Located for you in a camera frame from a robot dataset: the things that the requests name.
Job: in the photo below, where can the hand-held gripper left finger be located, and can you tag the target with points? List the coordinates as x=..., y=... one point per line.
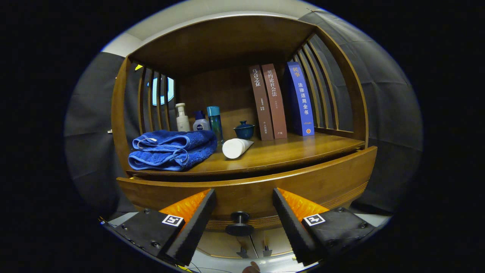
x=195, y=231

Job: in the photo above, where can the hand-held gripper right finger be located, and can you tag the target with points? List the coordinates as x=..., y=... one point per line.
x=293, y=231

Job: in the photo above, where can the black drawer knob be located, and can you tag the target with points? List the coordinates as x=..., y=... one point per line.
x=240, y=223

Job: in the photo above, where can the wooden drawer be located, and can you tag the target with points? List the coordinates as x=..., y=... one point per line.
x=246, y=193

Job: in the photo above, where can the white green-capped tube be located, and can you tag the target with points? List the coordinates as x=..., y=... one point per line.
x=235, y=148

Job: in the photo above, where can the wooden cabinet door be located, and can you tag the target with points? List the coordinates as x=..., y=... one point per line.
x=278, y=239
x=219, y=244

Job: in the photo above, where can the wooden countertop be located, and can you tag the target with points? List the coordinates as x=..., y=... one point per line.
x=288, y=151

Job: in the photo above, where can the wooden cabinet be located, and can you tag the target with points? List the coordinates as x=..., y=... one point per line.
x=227, y=41

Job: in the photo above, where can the folded blue towel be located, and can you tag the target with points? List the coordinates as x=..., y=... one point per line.
x=170, y=151

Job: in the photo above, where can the white bottle with blue cap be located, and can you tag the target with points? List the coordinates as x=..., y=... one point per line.
x=201, y=125

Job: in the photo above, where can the white pump bottle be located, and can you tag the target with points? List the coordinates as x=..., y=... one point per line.
x=183, y=123

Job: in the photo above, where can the blue lidded teacup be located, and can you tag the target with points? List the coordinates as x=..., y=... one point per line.
x=244, y=131

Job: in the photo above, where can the clear blue bottle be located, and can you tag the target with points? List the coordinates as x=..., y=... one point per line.
x=215, y=121

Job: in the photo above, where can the blue book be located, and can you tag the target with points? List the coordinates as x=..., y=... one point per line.
x=301, y=102

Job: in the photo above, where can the reddish brown book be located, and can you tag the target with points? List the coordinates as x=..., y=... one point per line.
x=274, y=102

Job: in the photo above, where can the dark brown book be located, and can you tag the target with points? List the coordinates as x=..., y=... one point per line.
x=261, y=102

